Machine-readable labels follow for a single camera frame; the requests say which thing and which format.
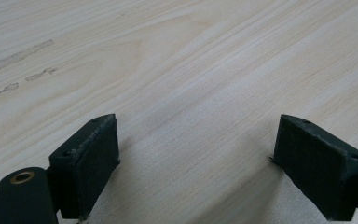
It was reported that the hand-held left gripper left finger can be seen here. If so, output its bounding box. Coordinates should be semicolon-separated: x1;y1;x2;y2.
48;113;121;221

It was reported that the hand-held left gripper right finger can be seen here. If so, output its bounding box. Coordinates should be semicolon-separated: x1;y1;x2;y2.
268;113;358;222

